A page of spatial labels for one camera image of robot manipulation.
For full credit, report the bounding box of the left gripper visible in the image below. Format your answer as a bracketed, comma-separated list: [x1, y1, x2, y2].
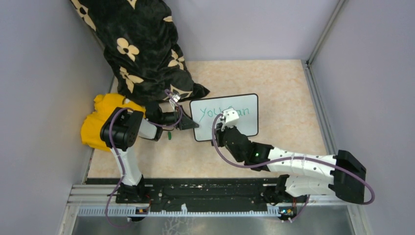
[157, 105, 199, 130]

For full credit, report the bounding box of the white whiteboard black frame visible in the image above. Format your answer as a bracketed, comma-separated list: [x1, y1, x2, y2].
[189, 93, 259, 142]

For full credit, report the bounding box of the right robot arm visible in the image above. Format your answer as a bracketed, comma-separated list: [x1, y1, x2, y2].
[211, 124, 374, 205]

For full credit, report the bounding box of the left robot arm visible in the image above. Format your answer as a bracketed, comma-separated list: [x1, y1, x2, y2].
[99, 101, 199, 204]

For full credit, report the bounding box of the black floral blanket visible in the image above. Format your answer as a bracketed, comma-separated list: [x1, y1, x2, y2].
[71, 0, 209, 105]

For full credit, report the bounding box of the yellow cloth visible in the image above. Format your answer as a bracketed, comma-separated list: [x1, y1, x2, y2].
[80, 93, 145, 152]

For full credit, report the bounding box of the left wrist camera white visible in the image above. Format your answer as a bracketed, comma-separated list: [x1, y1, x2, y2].
[168, 92, 181, 110]

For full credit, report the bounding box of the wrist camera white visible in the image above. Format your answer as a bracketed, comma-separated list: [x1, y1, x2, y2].
[220, 108, 239, 131]
[168, 92, 181, 110]

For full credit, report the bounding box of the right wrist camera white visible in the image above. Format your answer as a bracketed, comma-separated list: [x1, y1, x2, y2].
[220, 108, 239, 131]

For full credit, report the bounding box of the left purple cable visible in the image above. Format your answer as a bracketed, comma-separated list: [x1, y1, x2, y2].
[103, 89, 184, 228]

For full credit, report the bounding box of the purple cable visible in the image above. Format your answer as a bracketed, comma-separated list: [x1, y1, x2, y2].
[211, 113, 376, 206]
[103, 89, 184, 228]

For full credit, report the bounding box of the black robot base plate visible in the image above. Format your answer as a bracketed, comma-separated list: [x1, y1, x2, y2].
[115, 177, 294, 212]

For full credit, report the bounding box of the aluminium frame rail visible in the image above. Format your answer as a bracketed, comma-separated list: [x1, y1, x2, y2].
[301, 0, 348, 154]

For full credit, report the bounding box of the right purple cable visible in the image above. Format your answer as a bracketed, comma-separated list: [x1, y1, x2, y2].
[211, 113, 376, 206]

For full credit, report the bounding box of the white slotted cable duct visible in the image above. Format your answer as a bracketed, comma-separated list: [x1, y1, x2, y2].
[77, 204, 288, 217]

